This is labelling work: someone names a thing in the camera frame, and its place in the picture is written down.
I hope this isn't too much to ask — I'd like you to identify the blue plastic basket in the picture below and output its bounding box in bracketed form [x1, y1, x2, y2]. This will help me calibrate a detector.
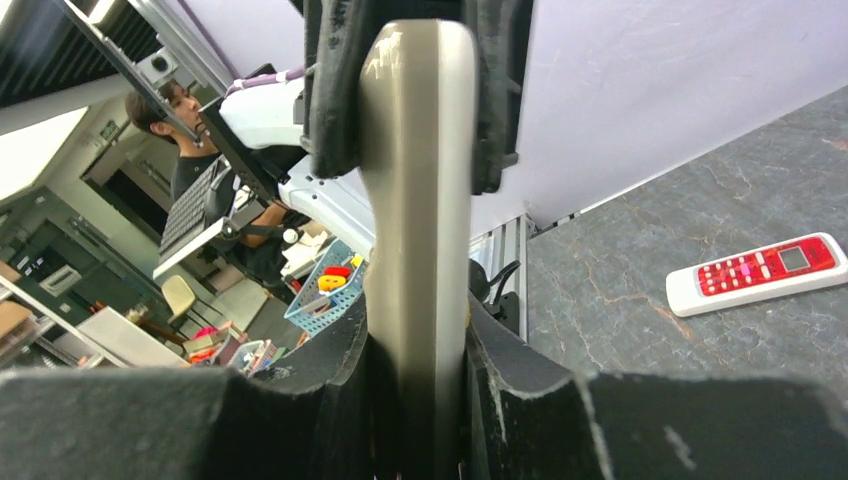
[284, 240, 367, 337]

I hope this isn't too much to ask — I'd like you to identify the person in black shirt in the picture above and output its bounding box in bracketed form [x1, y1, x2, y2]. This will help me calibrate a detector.
[124, 81, 310, 292]

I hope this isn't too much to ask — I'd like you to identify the white beige remote control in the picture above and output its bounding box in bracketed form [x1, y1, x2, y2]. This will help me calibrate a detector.
[359, 20, 478, 479]

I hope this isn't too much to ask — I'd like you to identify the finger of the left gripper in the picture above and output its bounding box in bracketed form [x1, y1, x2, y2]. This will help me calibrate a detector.
[463, 0, 534, 195]
[301, 0, 377, 179]

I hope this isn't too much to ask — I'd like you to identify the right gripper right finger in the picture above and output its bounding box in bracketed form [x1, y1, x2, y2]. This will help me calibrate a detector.
[463, 301, 847, 479]

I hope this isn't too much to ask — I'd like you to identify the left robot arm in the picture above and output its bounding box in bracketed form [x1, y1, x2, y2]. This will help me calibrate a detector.
[219, 1, 534, 259]

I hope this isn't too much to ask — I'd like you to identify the red white remote control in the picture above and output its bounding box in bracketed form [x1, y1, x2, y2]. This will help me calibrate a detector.
[665, 232, 847, 317]

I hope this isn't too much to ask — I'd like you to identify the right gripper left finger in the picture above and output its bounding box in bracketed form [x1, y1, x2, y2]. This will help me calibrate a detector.
[1, 300, 392, 479]

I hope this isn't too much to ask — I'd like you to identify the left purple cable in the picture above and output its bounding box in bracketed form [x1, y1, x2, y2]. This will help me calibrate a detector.
[225, 64, 307, 94]

